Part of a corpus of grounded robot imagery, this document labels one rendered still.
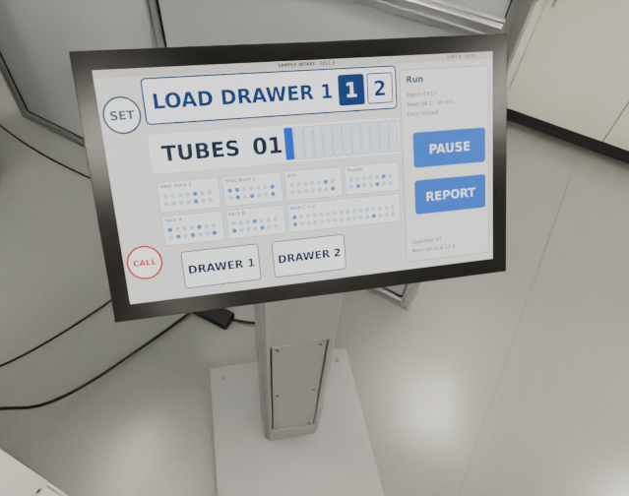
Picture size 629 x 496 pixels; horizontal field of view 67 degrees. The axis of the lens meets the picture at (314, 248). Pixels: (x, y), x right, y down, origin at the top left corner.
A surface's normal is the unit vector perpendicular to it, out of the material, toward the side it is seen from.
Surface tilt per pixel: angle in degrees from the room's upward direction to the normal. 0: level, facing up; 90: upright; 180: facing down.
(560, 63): 90
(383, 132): 50
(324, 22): 90
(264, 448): 0
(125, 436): 0
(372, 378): 0
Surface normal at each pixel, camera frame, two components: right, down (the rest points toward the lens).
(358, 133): 0.18, 0.18
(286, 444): 0.06, -0.63
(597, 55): -0.50, 0.65
